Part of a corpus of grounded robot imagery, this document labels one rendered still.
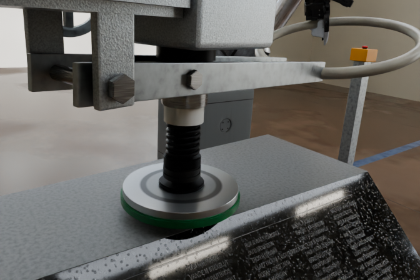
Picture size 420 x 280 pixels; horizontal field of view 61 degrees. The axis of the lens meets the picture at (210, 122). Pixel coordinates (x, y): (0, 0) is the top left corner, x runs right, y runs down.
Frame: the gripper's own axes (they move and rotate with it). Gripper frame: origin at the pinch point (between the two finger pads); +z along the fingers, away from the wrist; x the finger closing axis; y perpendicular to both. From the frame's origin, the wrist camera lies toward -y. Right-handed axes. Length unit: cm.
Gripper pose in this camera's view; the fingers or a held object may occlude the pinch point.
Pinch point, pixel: (325, 39)
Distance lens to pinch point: 141.4
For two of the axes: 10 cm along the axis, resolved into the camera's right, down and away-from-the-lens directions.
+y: -9.8, 0.5, 2.1
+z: 1.5, 8.6, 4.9
